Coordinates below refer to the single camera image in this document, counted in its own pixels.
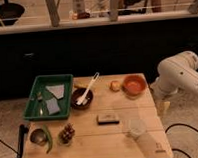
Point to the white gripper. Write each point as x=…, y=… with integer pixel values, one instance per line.
x=162, y=106

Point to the black whiteboard eraser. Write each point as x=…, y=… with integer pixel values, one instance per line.
x=107, y=119

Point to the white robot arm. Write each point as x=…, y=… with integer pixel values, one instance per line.
x=176, y=72

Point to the clear plastic cup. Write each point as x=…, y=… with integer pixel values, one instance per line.
x=136, y=127

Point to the orange bowl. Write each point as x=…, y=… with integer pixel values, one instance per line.
x=133, y=85

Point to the small yellow bread piece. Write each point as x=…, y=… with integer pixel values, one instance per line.
x=115, y=86

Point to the pine cone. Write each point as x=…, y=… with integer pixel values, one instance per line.
x=66, y=135

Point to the grey square sponge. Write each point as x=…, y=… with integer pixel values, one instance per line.
x=52, y=106

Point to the green plastic tray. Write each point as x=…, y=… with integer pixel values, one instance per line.
x=37, y=111

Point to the small metal clip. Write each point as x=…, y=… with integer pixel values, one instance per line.
x=39, y=97

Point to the small metal bowl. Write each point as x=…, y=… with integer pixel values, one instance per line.
x=38, y=137

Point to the black clamp stand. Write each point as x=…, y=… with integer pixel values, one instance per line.
x=22, y=132

